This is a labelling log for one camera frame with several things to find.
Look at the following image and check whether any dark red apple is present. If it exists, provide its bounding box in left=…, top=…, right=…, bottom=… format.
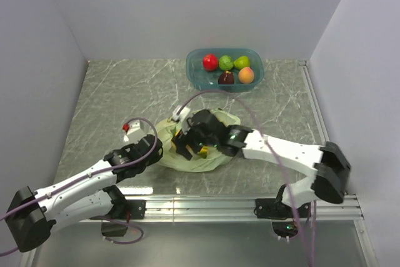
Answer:
left=218, top=71, right=235, bottom=85

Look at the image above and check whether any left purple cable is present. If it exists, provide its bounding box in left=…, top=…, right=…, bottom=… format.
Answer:
left=0, top=118, right=159, bottom=257

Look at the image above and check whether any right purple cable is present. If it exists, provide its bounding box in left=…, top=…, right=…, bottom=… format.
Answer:
left=179, top=89, right=316, bottom=267

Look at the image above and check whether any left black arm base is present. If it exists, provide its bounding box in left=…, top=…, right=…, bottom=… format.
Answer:
left=91, top=199, right=146, bottom=238

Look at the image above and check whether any yellow banana bunch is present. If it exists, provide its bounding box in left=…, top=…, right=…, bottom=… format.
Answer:
left=171, top=130, right=209, bottom=161

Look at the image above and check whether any purple cable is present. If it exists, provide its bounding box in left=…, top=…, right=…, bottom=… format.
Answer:
left=0, top=118, right=159, bottom=257
left=179, top=89, right=316, bottom=267

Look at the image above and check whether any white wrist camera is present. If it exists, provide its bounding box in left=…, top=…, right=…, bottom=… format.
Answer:
left=122, top=119, right=146, bottom=143
left=171, top=105, right=191, bottom=123

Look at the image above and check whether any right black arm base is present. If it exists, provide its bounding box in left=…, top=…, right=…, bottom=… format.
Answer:
left=254, top=198, right=299, bottom=241

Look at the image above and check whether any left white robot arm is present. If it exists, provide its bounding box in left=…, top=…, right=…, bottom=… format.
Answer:
left=3, top=134, right=163, bottom=253

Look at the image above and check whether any pale green plastic bag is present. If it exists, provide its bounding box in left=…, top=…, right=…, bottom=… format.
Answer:
left=155, top=119, right=232, bottom=173

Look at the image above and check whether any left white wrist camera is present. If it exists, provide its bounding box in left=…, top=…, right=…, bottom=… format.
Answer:
left=122, top=119, right=146, bottom=143

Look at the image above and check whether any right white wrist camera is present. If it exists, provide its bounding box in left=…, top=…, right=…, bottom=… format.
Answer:
left=171, top=105, right=191, bottom=123

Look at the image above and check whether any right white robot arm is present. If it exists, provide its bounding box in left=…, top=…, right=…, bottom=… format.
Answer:
left=171, top=107, right=351, bottom=220

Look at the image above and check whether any teal plastic container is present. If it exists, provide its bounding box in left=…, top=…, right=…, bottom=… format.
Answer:
left=186, top=48, right=264, bottom=93

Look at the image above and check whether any orange peach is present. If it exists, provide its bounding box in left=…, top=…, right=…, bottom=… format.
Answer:
left=238, top=67, right=254, bottom=84

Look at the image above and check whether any green pear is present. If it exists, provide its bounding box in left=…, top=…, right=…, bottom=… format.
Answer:
left=233, top=56, right=251, bottom=70

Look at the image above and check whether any aluminium rail frame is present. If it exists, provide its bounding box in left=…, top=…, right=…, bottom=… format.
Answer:
left=32, top=59, right=368, bottom=266

